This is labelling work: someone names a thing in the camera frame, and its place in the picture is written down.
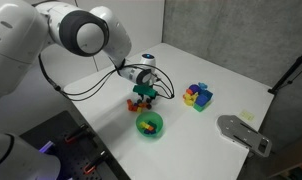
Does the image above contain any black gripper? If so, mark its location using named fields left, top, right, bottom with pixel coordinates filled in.
left=136, top=89, right=158, bottom=105

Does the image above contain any green plastic bowl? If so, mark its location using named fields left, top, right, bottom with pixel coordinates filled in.
left=135, top=111, right=165, bottom=138

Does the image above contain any yellow toy piece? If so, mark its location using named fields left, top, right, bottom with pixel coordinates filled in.
left=182, top=93, right=199, bottom=107

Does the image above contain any purple toy piece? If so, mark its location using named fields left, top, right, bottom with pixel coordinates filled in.
left=188, top=83, right=202, bottom=95

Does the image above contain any blue toy box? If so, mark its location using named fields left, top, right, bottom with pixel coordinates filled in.
left=195, top=90, right=214, bottom=107

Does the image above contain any black orange-tipped clamp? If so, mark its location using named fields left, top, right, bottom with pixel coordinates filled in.
left=64, top=123, right=90, bottom=144
left=83, top=150, right=109, bottom=176

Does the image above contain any black perforated base board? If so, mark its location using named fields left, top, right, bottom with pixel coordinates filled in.
left=19, top=110, right=132, bottom=180

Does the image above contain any yellow sticky note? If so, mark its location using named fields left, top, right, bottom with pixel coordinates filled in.
left=239, top=110, right=255, bottom=121

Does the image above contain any grey metal mounting plate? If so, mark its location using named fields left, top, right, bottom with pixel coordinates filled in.
left=216, top=114, right=273, bottom=158

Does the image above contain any black stand pole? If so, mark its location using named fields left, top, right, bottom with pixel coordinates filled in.
left=267, top=44, right=302, bottom=95

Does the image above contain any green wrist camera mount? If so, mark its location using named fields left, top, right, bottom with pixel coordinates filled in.
left=132, top=84, right=157, bottom=98

